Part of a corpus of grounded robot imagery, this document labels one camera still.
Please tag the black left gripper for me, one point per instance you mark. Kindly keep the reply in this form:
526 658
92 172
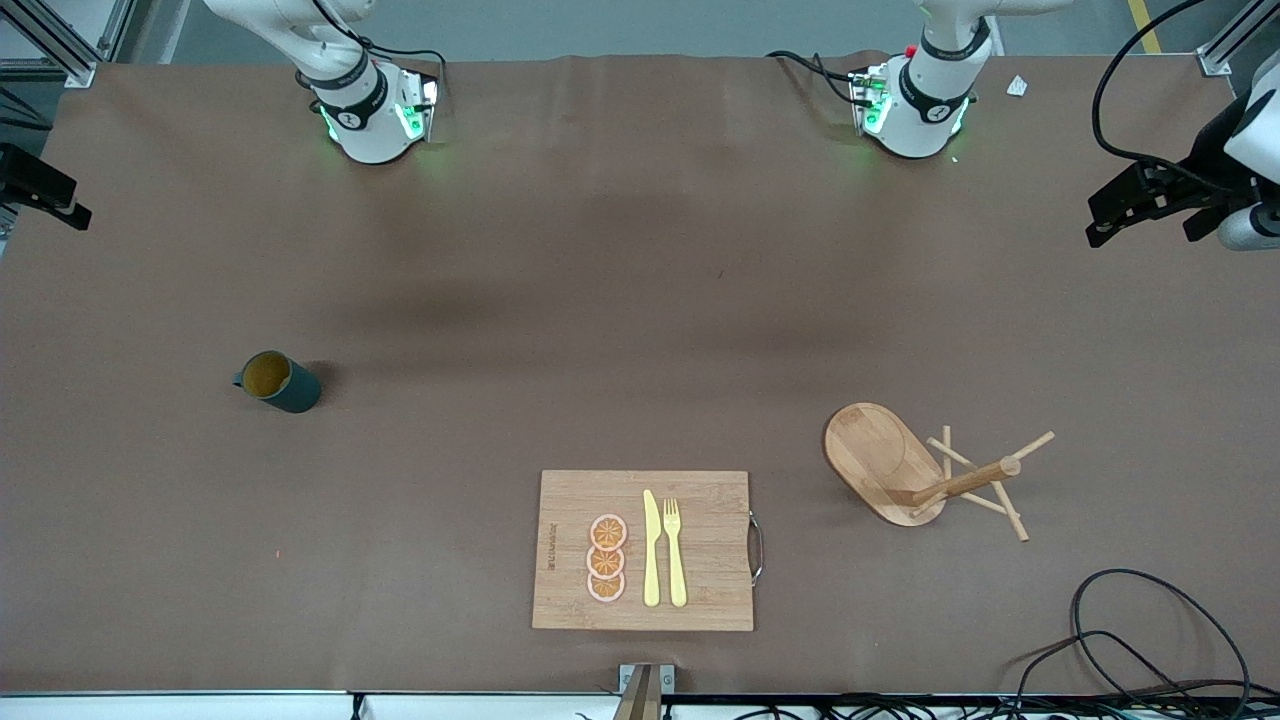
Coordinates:
1207 153

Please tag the dark green cup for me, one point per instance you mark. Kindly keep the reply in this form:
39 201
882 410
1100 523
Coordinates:
295 392

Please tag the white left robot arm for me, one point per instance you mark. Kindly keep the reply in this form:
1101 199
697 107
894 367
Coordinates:
915 120

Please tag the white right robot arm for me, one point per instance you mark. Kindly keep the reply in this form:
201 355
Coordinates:
370 130

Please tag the wooden mug rack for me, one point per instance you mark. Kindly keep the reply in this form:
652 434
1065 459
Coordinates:
880 460

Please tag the small white paper scrap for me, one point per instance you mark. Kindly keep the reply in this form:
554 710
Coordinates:
1017 86

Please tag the brown table mat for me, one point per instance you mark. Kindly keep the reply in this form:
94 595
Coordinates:
500 300

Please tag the bamboo cutting board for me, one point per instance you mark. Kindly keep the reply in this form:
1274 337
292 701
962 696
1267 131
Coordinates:
700 540

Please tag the yellow plastic fork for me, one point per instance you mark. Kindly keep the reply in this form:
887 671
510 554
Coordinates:
677 570

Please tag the yellow plastic knife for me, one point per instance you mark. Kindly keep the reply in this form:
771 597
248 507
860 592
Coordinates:
652 560

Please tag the toy orange slice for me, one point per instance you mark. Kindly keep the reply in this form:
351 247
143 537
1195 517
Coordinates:
608 532
605 563
605 588

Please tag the aluminium frame profile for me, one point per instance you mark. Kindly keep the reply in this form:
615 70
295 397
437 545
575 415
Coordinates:
80 73
1215 62

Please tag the white table edge rail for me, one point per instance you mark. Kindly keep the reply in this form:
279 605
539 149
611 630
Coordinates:
200 708

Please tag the aluminium camera mast post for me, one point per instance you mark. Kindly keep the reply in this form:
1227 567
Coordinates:
640 700

